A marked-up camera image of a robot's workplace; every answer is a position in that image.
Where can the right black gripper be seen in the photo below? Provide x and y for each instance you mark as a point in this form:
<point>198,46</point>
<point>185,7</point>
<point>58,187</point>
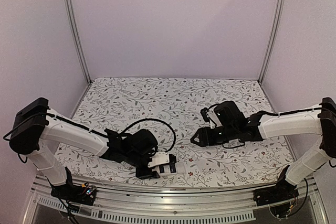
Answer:
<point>205,138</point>

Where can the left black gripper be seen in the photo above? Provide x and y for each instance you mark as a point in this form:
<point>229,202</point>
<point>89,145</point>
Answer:
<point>147,175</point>

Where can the purple battery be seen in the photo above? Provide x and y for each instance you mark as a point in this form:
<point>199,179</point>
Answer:
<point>173,169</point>

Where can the white remote control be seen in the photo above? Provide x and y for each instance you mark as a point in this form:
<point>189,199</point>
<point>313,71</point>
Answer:
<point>164,170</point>

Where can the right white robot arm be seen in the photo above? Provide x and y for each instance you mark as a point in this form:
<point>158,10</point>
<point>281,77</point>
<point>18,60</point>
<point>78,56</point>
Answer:
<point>227,123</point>

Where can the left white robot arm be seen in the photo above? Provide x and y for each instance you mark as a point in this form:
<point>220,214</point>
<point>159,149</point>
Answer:
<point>37,123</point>

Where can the floral patterned table mat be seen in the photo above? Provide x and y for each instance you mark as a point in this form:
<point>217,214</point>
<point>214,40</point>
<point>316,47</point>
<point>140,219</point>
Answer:
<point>170,109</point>

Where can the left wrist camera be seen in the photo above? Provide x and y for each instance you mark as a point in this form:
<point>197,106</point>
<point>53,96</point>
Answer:
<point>161,158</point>

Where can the front aluminium rail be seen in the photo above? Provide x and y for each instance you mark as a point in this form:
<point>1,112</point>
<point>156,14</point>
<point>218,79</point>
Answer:
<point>128,203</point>

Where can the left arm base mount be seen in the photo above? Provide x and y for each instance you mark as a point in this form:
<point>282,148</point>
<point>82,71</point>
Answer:
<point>84,194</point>

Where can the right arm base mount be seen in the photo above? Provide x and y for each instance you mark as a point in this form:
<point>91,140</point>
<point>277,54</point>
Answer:
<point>281,191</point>

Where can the right aluminium frame post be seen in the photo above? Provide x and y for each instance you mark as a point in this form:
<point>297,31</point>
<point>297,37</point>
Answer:
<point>271,41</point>

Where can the aluminium frame post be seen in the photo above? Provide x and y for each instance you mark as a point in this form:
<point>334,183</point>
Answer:
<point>271,41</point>
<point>76,40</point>

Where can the left aluminium frame post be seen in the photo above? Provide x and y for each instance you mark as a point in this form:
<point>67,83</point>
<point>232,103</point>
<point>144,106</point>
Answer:
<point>76,40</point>

